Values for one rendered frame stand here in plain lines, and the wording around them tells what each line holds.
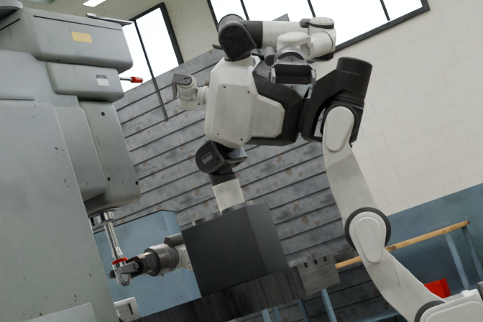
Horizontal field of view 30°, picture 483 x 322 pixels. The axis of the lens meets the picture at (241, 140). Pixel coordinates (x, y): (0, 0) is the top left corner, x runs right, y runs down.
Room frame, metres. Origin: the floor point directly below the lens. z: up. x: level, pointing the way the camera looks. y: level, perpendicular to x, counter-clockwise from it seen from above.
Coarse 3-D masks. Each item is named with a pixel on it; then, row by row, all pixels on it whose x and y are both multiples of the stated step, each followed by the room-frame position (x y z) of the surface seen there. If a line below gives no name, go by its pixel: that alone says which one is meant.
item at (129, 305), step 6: (126, 300) 2.84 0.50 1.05; (132, 300) 2.87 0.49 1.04; (120, 306) 2.81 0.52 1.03; (126, 306) 2.84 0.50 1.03; (132, 306) 2.86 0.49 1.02; (120, 312) 2.80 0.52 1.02; (126, 312) 2.83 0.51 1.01; (132, 312) 2.86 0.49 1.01; (138, 312) 2.88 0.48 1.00; (126, 318) 2.82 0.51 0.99; (132, 318) 2.84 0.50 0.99
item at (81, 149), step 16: (64, 112) 2.41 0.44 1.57; (80, 112) 2.47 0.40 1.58; (64, 128) 2.39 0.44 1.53; (80, 128) 2.45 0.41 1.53; (80, 144) 2.43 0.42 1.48; (80, 160) 2.41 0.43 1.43; (96, 160) 2.48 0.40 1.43; (80, 176) 2.40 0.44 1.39; (96, 176) 2.46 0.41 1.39; (80, 192) 2.39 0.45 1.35; (96, 192) 2.46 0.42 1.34
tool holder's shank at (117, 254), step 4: (104, 224) 2.63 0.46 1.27; (108, 224) 2.63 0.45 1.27; (108, 228) 2.63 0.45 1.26; (112, 228) 2.64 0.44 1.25; (108, 232) 2.63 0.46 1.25; (112, 232) 2.63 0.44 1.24; (108, 236) 2.64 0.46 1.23; (112, 236) 2.63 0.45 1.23; (112, 240) 2.63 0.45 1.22; (116, 240) 2.64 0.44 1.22; (112, 244) 2.63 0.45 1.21; (116, 244) 2.64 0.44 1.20; (112, 248) 2.63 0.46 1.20; (116, 248) 2.63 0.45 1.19; (112, 252) 2.64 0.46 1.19; (116, 252) 2.63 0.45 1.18; (120, 252) 2.64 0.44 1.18; (112, 256) 2.64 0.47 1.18; (116, 256) 2.63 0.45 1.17; (120, 256) 2.64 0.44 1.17
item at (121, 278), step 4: (116, 264) 2.62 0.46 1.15; (120, 264) 2.62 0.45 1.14; (116, 268) 2.62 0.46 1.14; (116, 272) 2.63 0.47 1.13; (116, 276) 2.63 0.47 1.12; (120, 276) 2.62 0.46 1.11; (124, 276) 2.62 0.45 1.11; (128, 276) 2.63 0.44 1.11; (132, 276) 2.64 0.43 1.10; (120, 280) 2.62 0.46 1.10; (124, 280) 2.62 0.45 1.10
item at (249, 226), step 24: (216, 216) 2.43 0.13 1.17; (240, 216) 2.35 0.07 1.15; (264, 216) 2.41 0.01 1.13; (192, 240) 2.43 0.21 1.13; (216, 240) 2.39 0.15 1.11; (240, 240) 2.36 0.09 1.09; (264, 240) 2.37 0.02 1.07; (192, 264) 2.44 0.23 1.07; (216, 264) 2.40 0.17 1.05; (240, 264) 2.37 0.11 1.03; (264, 264) 2.34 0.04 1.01; (216, 288) 2.42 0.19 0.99
